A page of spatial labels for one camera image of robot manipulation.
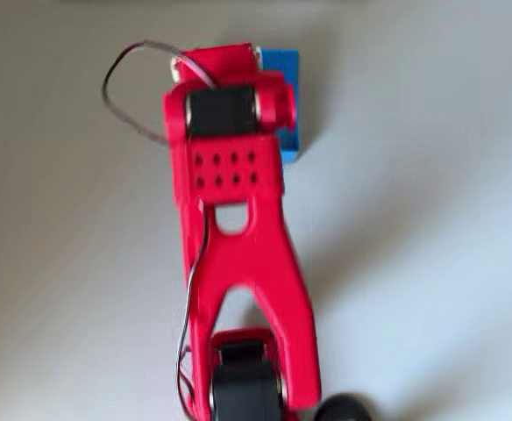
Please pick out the red robot arm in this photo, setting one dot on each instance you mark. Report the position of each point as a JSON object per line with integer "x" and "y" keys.
{"x": 247, "y": 263}

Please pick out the blue box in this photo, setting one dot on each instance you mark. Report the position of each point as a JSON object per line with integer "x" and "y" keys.
{"x": 289, "y": 70}

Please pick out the black gooseneck stand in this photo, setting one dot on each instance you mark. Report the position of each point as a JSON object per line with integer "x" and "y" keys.
{"x": 343, "y": 408}

